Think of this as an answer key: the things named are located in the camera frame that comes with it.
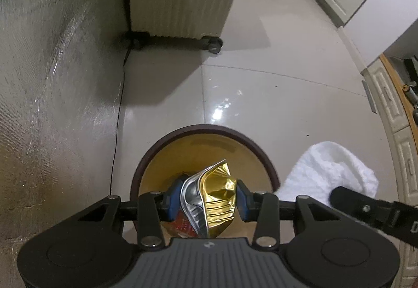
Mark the white counter block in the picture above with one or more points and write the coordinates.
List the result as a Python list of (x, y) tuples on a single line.
[(382, 20)]

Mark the brown round waste bin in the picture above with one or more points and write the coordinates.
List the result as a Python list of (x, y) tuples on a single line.
[(209, 130)]

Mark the cream panelled cabinet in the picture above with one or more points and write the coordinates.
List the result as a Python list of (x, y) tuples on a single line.
[(400, 151)]

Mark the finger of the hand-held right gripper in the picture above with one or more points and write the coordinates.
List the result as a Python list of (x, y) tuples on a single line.
[(356, 204)]

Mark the gold foil packet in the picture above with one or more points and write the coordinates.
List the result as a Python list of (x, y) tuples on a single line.
[(217, 196)]

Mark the red packet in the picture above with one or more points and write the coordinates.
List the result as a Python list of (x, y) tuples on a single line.
[(181, 226)]

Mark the wooden countertop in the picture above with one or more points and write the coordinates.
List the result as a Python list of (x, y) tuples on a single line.
[(396, 89)]

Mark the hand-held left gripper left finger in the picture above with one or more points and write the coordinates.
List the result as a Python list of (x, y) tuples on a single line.
[(173, 201)]

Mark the white fluffy cloth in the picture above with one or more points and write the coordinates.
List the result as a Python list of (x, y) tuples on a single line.
[(333, 167)]

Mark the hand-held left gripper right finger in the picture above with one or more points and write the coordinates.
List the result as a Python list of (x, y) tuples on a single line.
[(243, 201)]

